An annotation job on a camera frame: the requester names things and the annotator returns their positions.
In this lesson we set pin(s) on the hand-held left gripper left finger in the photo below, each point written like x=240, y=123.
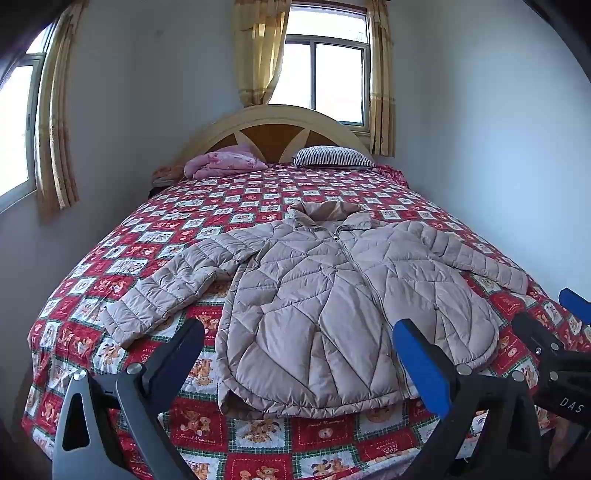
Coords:
x=184, y=353

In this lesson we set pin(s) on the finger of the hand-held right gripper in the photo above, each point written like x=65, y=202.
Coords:
x=577, y=304
x=538, y=339

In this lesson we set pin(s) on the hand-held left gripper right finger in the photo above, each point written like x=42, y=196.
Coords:
x=418, y=364

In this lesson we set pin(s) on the beige quilted puffer jacket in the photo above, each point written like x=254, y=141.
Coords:
x=314, y=295

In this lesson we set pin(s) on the red checked printed bed blanket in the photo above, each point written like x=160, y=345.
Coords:
x=138, y=249

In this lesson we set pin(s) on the orange patterned pillow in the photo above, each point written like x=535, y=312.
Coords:
x=166, y=174

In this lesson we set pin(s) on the pink folded quilt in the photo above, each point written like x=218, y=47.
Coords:
x=221, y=162

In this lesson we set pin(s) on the striped pillow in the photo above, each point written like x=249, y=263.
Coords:
x=332, y=156

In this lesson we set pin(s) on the cream wooden bed headboard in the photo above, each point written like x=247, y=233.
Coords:
x=272, y=134

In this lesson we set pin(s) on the yellow side window curtain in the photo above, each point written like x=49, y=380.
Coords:
x=57, y=120

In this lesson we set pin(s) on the side window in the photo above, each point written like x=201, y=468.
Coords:
x=16, y=134

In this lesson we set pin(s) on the narrow yellow curtain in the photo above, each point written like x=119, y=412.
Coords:
x=382, y=78

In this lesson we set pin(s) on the large window behind headboard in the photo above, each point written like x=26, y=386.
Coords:
x=323, y=69

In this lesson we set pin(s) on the wide yellow curtain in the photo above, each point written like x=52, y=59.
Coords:
x=258, y=50

